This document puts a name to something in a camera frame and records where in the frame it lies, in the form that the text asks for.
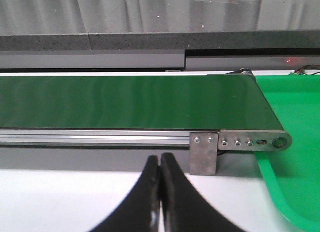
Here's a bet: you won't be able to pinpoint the aluminium conveyor frame rail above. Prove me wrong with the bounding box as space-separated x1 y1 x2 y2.
0 128 190 147

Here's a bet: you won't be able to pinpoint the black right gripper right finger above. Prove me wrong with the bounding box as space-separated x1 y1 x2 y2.
160 152 243 231

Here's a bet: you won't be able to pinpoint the coloured wires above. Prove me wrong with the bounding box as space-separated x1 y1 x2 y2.
289 64 320 76

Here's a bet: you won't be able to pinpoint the green conveyor belt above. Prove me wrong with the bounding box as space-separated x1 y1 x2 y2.
0 75 282 130

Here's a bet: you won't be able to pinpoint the steel conveyor support leg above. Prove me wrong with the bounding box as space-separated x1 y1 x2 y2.
189 132 219 176

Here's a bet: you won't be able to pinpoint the grey stone counter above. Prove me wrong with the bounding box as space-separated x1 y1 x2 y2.
0 0 320 71

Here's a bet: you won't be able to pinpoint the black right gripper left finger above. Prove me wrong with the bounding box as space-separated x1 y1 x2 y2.
92 155 160 231

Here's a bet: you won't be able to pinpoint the green plastic tray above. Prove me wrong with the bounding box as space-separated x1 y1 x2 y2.
255 75 320 231

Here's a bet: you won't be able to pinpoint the steel conveyor end bracket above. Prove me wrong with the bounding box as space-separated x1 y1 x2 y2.
217 130 293 152

